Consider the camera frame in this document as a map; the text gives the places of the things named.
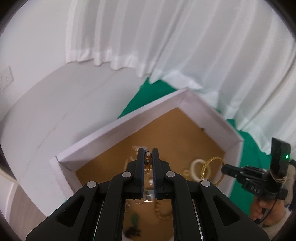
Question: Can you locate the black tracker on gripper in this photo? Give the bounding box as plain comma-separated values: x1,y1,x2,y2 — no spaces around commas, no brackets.
269,138,291,192

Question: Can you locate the white curtain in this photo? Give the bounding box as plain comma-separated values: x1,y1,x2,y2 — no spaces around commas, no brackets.
66,1,295,153

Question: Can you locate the gold bangle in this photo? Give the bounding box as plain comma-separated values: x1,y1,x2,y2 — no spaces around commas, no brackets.
201,157,225,186

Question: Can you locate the white wall socket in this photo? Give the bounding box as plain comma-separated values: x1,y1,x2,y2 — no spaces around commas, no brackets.
0,66,14,91

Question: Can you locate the green satin cloth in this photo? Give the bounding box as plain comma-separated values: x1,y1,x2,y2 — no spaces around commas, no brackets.
119,78,271,215

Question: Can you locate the white cardboard box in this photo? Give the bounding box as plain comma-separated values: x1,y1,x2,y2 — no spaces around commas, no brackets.
49,88,244,241

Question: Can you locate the gold pendant jewelry cluster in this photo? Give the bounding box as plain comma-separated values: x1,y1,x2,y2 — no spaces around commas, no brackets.
144,147,152,173

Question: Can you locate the person's right hand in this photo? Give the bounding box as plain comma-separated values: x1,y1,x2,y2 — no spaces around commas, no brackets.
249,196,281,226

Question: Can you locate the white jade bangle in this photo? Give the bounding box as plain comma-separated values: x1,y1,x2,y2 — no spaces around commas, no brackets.
190,159,211,182

